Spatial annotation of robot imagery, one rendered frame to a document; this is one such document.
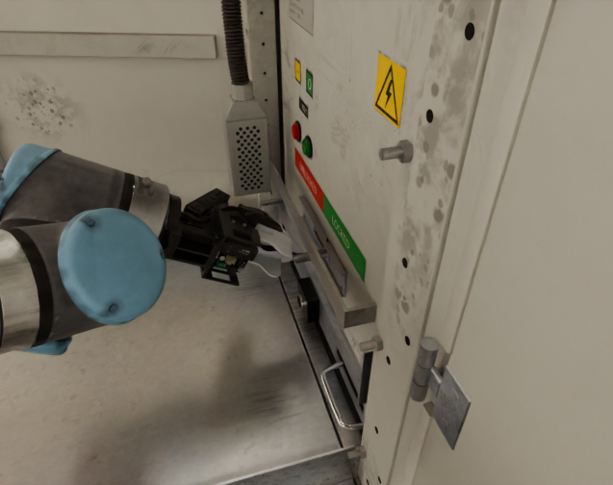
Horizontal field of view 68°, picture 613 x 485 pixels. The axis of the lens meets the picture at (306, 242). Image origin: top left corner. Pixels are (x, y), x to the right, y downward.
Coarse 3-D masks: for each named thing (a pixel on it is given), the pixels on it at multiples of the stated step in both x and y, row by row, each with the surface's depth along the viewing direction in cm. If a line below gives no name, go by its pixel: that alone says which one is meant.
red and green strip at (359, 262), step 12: (300, 156) 75; (300, 168) 76; (312, 180) 71; (312, 192) 72; (324, 204) 66; (336, 216) 62; (336, 228) 63; (348, 240) 58; (348, 252) 59; (360, 252) 55; (360, 264) 55; (360, 276) 56
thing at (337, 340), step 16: (288, 224) 90; (304, 272) 82; (320, 288) 76; (320, 304) 74; (320, 320) 76; (336, 320) 70; (336, 336) 68; (336, 352) 70; (352, 352) 65; (352, 368) 63; (352, 384) 64; (352, 400) 65
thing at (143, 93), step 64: (0, 0) 83; (64, 0) 83; (128, 0) 82; (192, 0) 81; (0, 64) 91; (64, 64) 90; (128, 64) 89; (192, 64) 88; (0, 128) 99; (64, 128) 98; (128, 128) 97; (192, 128) 96; (192, 192) 106
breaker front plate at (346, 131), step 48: (288, 0) 67; (336, 0) 49; (384, 0) 38; (288, 48) 71; (336, 48) 51; (384, 48) 40; (288, 96) 77; (336, 96) 54; (288, 144) 83; (336, 144) 57; (384, 144) 43; (336, 192) 60; (384, 192) 45; (336, 240) 64; (384, 240) 47
